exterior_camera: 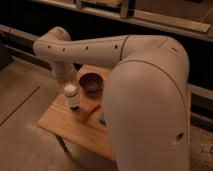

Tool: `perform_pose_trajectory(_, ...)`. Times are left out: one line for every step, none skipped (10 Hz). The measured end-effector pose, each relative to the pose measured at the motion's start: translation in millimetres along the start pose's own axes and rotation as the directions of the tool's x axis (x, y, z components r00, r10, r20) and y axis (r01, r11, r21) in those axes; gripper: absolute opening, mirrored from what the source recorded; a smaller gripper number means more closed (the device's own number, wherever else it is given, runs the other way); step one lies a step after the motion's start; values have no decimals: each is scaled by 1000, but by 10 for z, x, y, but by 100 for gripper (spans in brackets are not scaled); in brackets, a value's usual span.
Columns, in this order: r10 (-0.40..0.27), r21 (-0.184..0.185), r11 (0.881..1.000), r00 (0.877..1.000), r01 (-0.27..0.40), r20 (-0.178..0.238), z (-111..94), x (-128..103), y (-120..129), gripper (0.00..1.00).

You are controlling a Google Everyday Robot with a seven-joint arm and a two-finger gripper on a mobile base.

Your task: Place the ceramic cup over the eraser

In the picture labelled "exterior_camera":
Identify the metal window frame rail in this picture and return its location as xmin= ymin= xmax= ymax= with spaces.
xmin=31 ymin=0 xmax=213 ymax=42

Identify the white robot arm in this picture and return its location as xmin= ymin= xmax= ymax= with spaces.
xmin=33 ymin=27 xmax=190 ymax=171

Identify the white plastic bottle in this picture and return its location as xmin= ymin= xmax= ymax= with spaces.
xmin=64 ymin=84 xmax=80 ymax=110

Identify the wooden board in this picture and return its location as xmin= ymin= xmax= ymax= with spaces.
xmin=36 ymin=64 xmax=193 ymax=162

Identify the orange carrot-shaped stick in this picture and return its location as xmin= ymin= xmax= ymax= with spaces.
xmin=84 ymin=103 xmax=101 ymax=120

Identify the dark ceramic cup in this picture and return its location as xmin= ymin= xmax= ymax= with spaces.
xmin=79 ymin=73 xmax=103 ymax=93

